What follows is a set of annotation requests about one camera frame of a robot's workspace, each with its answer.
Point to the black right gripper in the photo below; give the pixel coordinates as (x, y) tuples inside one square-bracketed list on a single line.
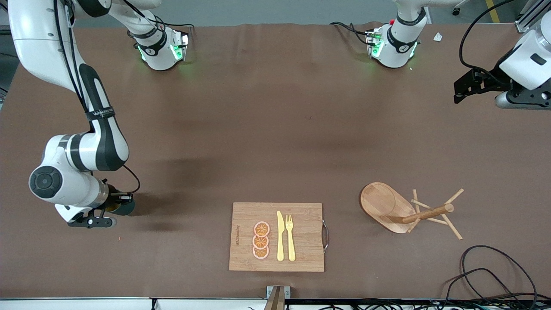
[(122, 207)]

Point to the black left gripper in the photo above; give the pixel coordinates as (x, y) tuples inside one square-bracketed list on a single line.
[(492, 81)]

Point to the dark green ribbed mug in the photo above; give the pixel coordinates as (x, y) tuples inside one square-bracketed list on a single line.
[(127, 210)]

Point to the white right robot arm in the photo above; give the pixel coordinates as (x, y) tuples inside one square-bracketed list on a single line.
[(103, 142)]

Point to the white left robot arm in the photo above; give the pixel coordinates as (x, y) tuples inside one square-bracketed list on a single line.
[(396, 49)]

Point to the small white paper scrap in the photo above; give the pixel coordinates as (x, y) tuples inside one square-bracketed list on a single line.
[(438, 37)]

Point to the orange slice toy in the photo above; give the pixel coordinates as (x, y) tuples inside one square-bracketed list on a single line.
[(260, 254), (261, 228), (260, 242)]

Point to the wooden mug tree stand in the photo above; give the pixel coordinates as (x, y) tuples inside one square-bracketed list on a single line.
[(379, 202)]

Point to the yellow plastic knife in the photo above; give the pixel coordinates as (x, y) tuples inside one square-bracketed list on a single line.
[(280, 241)]

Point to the yellow plastic fork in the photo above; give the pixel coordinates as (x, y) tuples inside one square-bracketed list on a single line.
[(291, 245)]

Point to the bamboo cutting board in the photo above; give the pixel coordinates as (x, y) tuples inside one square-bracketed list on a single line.
[(305, 241)]

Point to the aluminium frame post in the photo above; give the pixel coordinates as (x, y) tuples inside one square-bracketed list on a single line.
[(527, 19)]

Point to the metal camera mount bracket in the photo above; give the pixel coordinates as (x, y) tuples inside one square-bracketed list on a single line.
[(277, 297)]

